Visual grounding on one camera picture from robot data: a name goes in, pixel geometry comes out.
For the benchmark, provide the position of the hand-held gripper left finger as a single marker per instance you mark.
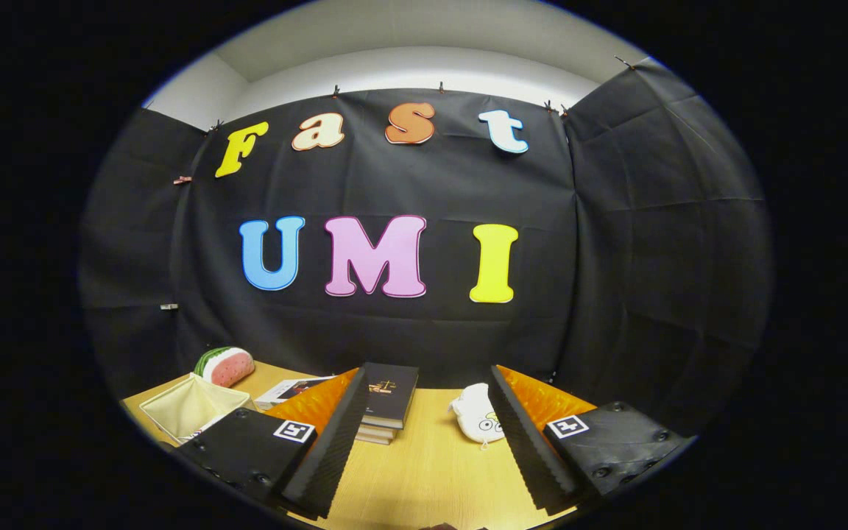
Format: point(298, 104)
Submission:
point(328, 456)

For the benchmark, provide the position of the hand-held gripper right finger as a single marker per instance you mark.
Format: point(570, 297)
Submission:
point(527, 456)

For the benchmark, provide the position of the beige fabric storage box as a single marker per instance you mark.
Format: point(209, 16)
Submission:
point(188, 408)

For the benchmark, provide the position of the brown cover book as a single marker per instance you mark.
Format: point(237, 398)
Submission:
point(372, 440)
point(378, 432)

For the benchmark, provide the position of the white plush pouch with eyes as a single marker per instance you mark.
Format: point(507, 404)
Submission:
point(475, 412)

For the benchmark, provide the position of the white portrait cover book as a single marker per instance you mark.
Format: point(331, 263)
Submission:
point(284, 390)

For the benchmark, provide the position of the black cover book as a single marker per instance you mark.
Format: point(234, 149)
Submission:
point(391, 390)

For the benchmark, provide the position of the watermelon slice plush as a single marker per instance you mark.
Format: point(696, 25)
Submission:
point(229, 368)

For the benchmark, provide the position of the black backdrop cloth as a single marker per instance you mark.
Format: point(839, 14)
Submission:
point(431, 184)

